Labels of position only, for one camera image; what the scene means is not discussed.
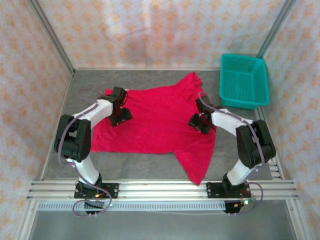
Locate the red t-shirt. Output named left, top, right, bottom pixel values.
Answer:
left=90, top=71, right=218, bottom=187

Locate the teal plastic mesh basket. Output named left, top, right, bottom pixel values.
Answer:
left=219, top=53, right=271, bottom=110

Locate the patterned white cloth backdrop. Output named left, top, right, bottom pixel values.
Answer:
left=0, top=0, right=320, bottom=240

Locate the aluminium table end rail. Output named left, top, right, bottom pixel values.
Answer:
left=73, top=66, right=221, bottom=72

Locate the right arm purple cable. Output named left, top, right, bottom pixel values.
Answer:
left=198, top=91, right=265, bottom=216

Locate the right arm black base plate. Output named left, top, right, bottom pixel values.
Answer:
left=206, top=181, right=252, bottom=200

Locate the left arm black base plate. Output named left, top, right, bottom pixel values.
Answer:
left=74, top=183, right=120, bottom=200

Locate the slotted grey cable duct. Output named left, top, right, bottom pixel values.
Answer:
left=37, top=201, right=227, bottom=212

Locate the aluminium frame post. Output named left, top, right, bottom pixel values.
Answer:
left=27, top=0, right=76, bottom=73
left=257, top=0, right=297, bottom=58

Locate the aluminium frame leg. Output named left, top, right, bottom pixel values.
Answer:
left=14, top=199, right=38, bottom=240
left=286, top=199, right=312, bottom=240

